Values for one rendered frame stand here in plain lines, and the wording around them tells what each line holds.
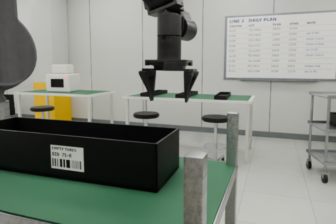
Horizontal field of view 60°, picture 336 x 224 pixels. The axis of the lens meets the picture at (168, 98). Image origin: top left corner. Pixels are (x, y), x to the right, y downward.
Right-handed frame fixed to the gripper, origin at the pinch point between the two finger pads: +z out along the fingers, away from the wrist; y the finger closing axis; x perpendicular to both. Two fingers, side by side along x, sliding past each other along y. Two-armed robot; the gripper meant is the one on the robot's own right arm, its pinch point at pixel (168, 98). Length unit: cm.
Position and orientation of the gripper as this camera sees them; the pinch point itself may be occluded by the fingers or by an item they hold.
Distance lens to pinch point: 70.4
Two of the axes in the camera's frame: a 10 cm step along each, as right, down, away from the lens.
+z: -0.1, 9.9, 1.1
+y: -9.5, -0.4, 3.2
